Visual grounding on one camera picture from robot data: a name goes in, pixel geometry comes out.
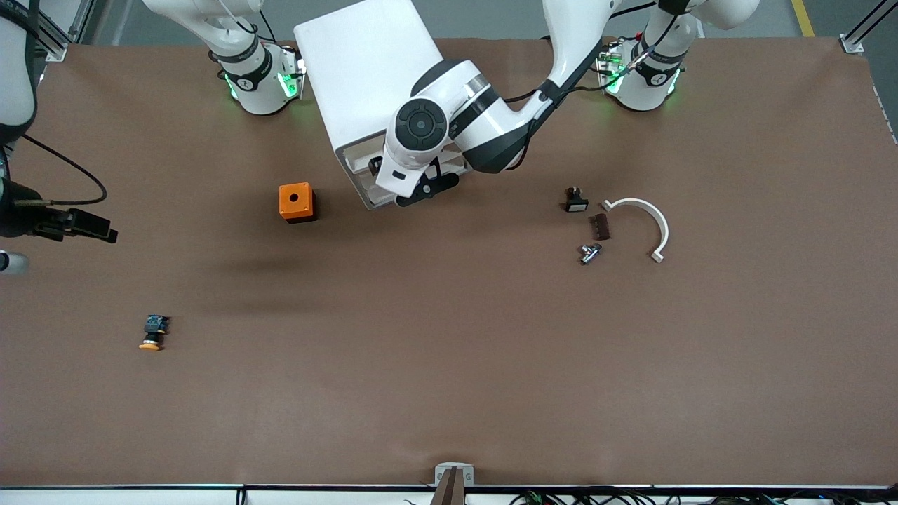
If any orange push button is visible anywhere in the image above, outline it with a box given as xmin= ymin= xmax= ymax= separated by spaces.
xmin=138 ymin=314 xmax=172 ymax=352

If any white drawer cabinet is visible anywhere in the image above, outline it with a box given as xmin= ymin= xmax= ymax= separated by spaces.
xmin=293 ymin=0 xmax=469 ymax=211

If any brown table cover sheet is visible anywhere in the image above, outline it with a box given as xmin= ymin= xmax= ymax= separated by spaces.
xmin=0 ymin=36 xmax=898 ymax=488

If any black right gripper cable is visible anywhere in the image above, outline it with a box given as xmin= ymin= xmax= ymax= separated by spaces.
xmin=20 ymin=133 xmax=108 ymax=206

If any orange button enclosure box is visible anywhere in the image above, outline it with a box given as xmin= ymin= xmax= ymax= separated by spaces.
xmin=279 ymin=182 xmax=317 ymax=224

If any aluminium frame post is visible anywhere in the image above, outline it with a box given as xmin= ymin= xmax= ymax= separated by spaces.
xmin=28 ymin=0 xmax=95 ymax=62
xmin=840 ymin=0 xmax=898 ymax=54

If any white curved plastic bracket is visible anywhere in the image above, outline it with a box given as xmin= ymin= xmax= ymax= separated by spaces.
xmin=600 ymin=198 xmax=671 ymax=264

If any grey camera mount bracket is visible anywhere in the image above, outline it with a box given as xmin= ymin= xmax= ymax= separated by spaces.
xmin=434 ymin=463 xmax=475 ymax=505

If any tangled black cable bundle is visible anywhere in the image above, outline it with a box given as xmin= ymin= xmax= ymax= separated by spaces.
xmin=509 ymin=490 xmax=898 ymax=505

